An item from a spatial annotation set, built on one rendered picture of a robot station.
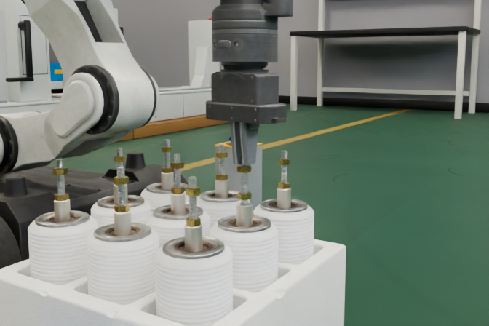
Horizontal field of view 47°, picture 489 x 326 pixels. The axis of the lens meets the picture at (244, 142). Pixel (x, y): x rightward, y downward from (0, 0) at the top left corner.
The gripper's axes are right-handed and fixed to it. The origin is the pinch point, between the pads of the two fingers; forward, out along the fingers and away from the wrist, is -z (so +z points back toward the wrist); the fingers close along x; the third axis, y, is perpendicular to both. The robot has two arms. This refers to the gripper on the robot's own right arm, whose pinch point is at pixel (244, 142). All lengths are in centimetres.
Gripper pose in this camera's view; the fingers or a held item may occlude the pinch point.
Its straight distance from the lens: 76.8
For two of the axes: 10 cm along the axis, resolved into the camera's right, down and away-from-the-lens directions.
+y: 6.2, -1.2, 7.8
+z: 0.0, -9.9, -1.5
